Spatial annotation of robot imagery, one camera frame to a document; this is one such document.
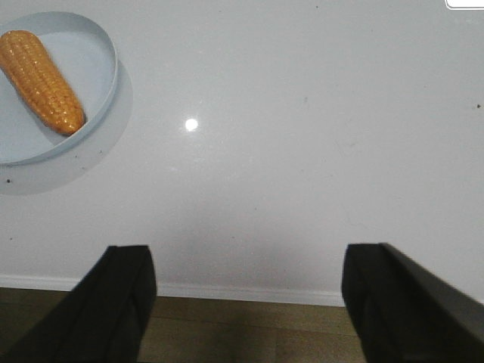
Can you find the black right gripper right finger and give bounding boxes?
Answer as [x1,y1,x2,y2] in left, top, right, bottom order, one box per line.
[341,243,483,362]

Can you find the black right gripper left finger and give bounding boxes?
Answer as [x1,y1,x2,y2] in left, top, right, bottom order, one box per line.
[1,245,157,362]

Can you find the light blue round plate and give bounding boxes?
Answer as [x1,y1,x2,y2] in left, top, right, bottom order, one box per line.
[1,11,119,166]

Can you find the orange corn cob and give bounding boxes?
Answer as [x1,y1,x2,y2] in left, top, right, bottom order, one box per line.
[1,29,85,136]

